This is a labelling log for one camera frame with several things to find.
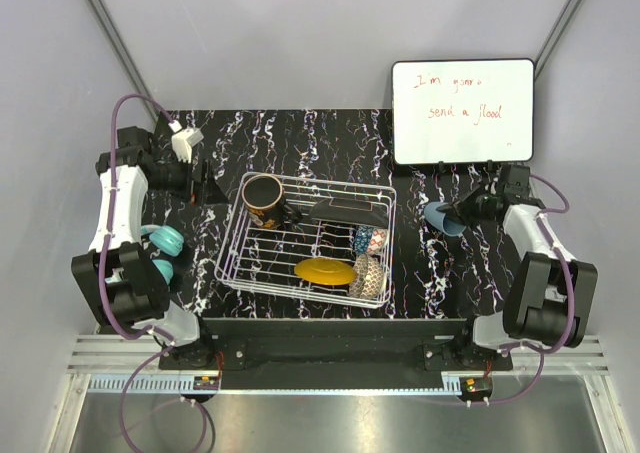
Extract blue patterned bowl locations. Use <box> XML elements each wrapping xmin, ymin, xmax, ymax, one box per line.
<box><xmin>353</xmin><ymin>225</ymin><xmax>389</xmax><ymax>256</ymax></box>

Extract white whiteboard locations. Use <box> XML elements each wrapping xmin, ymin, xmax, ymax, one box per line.
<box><xmin>391</xmin><ymin>58</ymin><xmax>535</xmax><ymax>165</ymax></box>

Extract black floral square plate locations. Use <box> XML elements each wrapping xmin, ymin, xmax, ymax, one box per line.
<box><xmin>309</xmin><ymin>198</ymin><xmax>388</xmax><ymax>228</ymax></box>

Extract teal cat-ear headphones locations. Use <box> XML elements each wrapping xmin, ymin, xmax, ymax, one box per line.
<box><xmin>141</xmin><ymin>224</ymin><xmax>185</xmax><ymax>285</ymax></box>

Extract yellow patterned bowl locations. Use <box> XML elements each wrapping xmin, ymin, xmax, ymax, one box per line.
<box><xmin>294</xmin><ymin>257</ymin><xmax>357</xmax><ymax>286</ymax></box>

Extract brown patterned bowl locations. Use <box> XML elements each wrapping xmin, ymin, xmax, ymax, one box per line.
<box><xmin>348</xmin><ymin>254</ymin><xmax>387</xmax><ymax>300</ymax></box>

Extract light blue cup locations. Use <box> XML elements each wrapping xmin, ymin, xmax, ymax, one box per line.
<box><xmin>423</xmin><ymin>202</ymin><xmax>466</xmax><ymax>237</ymax></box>

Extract red and black mug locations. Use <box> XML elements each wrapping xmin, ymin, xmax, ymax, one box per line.
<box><xmin>241</xmin><ymin>174</ymin><xmax>302</xmax><ymax>230</ymax></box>

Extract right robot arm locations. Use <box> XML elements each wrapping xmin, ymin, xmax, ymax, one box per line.
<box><xmin>437</xmin><ymin>165</ymin><xmax>598</xmax><ymax>370</ymax></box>

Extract black marble mat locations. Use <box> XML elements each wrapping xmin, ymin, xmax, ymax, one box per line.
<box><xmin>97</xmin><ymin>107</ymin><xmax>546</xmax><ymax>320</ymax></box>

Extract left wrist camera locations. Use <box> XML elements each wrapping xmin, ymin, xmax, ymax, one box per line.
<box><xmin>169</xmin><ymin>121</ymin><xmax>204</xmax><ymax>163</ymax></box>

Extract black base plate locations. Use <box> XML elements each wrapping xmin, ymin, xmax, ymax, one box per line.
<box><xmin>160</xmin><ymin>319</ymin><xmax>513</xmax><ymax>393</ymax></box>

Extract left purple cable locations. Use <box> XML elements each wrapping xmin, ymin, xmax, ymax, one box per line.
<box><xmin>97</xmin><ymin>93</ymin><xmax>216</xmax><ymax>452</ymax></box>

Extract white wire dish rack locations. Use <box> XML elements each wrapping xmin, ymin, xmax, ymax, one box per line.
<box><xmin>214</xmin><ymin>175</ymin><xmax>396</xmax><ymax>309</ymax></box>

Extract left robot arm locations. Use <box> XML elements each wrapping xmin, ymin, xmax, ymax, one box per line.
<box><xmin>71</xmin><ymin>122</ymin><xmax>228</xmax><ymax>369</ymax></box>

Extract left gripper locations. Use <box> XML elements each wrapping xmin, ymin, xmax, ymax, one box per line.
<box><xmin>147</xmin><ymin>152</ymin><xmax>228</xmax><ymax>206</ymax></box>

